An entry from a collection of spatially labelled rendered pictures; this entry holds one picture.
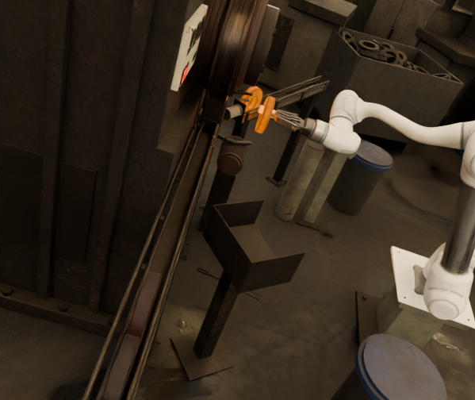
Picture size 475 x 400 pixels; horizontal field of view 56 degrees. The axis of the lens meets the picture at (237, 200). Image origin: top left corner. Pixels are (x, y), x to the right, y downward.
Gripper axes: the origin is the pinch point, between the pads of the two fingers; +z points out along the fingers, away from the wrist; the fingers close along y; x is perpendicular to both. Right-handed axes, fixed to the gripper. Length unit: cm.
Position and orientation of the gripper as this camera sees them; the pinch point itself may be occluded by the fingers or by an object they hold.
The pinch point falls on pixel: (266, 111)
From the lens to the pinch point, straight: 189.6
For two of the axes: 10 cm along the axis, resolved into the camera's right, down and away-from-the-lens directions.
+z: -9.4, -3.4, -1.1
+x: 3.4, -7.6, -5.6
